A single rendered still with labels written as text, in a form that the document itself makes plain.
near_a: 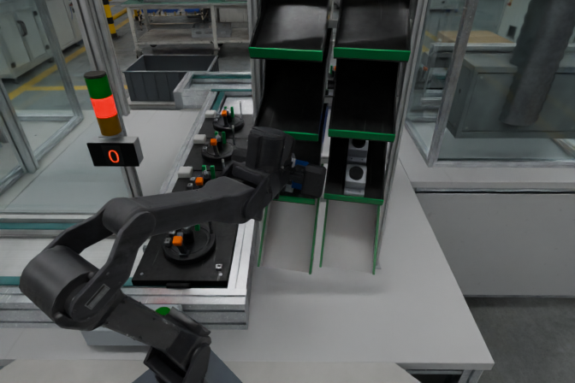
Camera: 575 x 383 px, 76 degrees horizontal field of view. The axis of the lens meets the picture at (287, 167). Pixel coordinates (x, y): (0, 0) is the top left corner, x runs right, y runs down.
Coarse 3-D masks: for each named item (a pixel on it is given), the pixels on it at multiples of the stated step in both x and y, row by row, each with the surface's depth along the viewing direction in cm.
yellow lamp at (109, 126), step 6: (102, 120) 91; (108, 120) 92; (114, 120) 93; (102, 126) 92; (108, 126) 92; (114, 126) 93; (120, 126) 95; (102, 132) 94; (108, 132) 93; (114, 132) 94; (120, 132) 95
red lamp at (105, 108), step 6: (96, 102) 89; (102, 102) 89; (108, 102) 90; (114, 102) 92; (96, 108) 90; (102, 108) 90; (108, 108) 90; (114, 108) 92; (96, 114) 91; (102, 114) 90; (108, 114) 91; (114, 114) 92
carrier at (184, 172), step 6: (222, 162) 120; (180, 168) 130; (186, 168) 130; (192, 168) 131; (204, 168) 123; (210, 168) 123; (222, 168) 121; (180, 174) 129; (186, 174) 129; (192, 174) 131; (198, 174) 131; (204, 174) 118; (210, 174) 127; (216, 174) 131; (180, 180) 128; (186, 180) 128; (192, 180) 122; (204, 180) 119; (240, 180) 128; (174, 186) 125; (180, 186) 125; (186, 186) 122; (192, 186) 120; (198, 186) 121
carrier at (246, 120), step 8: (240, 104) 162; (208, 112) 171; (232, 112) 165; (240, 112) 164; (208, 120) 168; (216, 120) 160; (232, 120) 164; (240, 120) 164; (248, 120) 168; (200, 128) 161; (208, 128) 161; (216, 128) 159; (224, 128) 157; (240, 128) 161; (248, 128) 161; (208, 136) 155; (232, 136) 155; (240, 136) 155
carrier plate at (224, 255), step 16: (208, 224) 109; (224, 224) 109; (160, 240) 103; (224, 240) 103; (144, 256) 98; (160, 256) 98; (208, 256) 98; (224, 256) 98; (144, 272) 94; (160, 272) 94; (176, 272) 94; (192, 272) 94; (208, 272) 94; (224, 272) 94
